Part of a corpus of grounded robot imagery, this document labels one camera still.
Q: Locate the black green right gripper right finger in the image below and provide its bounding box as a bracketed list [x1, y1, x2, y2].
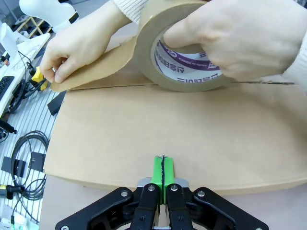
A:
[163, 156, 268, 230]

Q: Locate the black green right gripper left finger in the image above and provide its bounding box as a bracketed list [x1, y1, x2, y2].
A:
[55, 155, 164, 230]

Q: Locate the brown packing tape roll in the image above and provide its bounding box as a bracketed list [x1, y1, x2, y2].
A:
[50, 0, 235, 93]

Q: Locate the person's right forearm white sleeve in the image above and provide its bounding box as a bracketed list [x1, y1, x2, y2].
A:
[112, 0, 151, 24]

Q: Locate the person's right hand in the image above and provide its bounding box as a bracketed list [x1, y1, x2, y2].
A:
[39, 2, 133, 83]

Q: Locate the person's left hand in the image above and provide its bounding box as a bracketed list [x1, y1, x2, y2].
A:
[164, 0, 307, 81]

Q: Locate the brown cardboard box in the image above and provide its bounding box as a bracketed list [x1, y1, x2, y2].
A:
[43, 61, 307, 196]

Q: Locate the black square plate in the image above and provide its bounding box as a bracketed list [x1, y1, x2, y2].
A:
[30, 151, 47, 171]

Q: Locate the black rectangular block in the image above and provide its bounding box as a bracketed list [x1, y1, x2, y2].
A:
[47, 92, 67, 116]

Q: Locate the black keyboard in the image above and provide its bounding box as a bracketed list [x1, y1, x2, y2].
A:
[0, 76, 15, 102]

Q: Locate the wooden shelf rack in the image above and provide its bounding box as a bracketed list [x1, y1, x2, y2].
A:
[13, 16, 54, 35]

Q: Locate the black coiled cable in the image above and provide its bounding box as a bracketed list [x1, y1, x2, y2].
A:
[10, 130, 50, 202]

